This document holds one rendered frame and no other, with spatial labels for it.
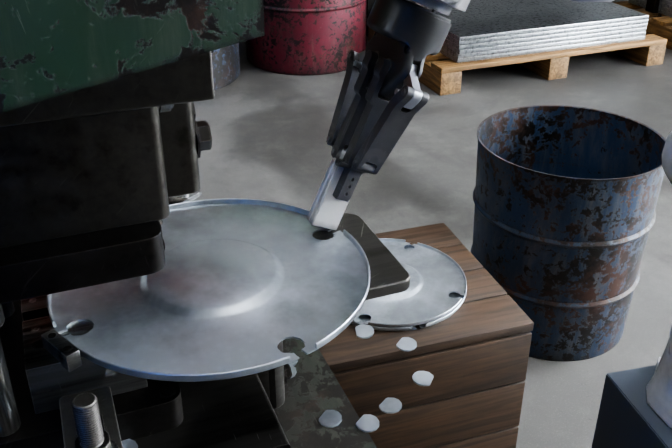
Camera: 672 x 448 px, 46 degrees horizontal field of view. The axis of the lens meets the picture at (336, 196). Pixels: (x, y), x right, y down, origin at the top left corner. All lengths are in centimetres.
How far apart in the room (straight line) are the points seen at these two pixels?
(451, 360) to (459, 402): 10
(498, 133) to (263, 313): 137
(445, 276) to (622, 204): 43
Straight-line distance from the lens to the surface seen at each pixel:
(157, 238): 60
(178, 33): 44
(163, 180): 61
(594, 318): 189
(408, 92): 71
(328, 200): 79
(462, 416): 150
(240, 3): 45
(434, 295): 146
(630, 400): 117
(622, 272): 186
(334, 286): 72
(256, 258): 75
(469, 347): 140
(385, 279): 74
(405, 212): 248
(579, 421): 180
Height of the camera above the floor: 118
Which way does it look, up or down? 27 degrees down
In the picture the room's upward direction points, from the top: straight up
